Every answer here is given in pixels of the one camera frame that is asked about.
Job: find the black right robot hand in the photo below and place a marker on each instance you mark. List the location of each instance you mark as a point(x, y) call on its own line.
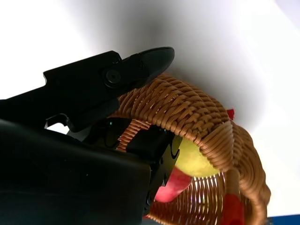
point(70, 175)

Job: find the red apple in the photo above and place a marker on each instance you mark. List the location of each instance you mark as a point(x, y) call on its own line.
point(171, 187)

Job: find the yellow green pear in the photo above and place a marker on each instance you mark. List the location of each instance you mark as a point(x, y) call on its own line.
point(197, 161)

